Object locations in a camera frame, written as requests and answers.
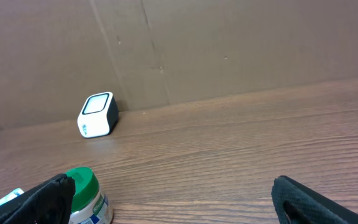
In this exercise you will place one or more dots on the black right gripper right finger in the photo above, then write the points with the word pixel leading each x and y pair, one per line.
pixel 295 203

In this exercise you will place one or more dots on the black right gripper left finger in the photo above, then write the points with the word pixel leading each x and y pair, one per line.
pixel 49 203

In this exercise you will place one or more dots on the teal tissue pack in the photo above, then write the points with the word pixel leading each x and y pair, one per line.
pixel 15 193

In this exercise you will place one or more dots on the green lid jar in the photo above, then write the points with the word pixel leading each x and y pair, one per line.
pixel 90 204

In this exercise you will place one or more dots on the white barcode scanner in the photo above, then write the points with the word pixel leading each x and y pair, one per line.
pixel 98 115

